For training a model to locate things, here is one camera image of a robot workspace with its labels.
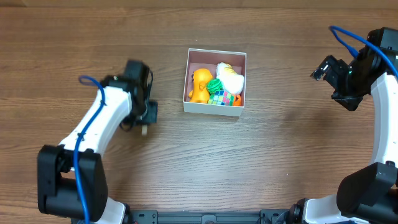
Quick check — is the yellow wooden rattle drum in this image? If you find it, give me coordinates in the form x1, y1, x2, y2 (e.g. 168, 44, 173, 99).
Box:
141, 124, 148, 136

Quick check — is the orange dinosaur toy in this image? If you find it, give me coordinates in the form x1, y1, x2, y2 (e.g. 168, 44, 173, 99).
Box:
188, 68, 213, 104

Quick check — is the green round plastic toy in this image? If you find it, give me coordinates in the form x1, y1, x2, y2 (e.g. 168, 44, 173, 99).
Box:
206, 78, 223, 94

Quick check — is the multicoloured puzzle cube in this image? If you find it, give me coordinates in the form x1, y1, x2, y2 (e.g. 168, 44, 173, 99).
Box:
208, 90, 234, 106

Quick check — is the white plush duck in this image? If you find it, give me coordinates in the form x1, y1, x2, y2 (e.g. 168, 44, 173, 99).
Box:
216, 62, 244, 106

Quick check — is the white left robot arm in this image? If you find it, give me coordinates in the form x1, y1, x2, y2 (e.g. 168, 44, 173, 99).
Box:
37, 72, 157, 223

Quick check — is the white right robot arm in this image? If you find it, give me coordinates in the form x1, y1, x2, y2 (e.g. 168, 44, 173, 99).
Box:
279, 26, 397, 223

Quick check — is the white box with pink interior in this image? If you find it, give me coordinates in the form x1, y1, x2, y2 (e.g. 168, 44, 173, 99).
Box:
183, 49, 247, 117

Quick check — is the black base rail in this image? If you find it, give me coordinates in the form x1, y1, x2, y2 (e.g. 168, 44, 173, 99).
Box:
131, 209, 289, 224

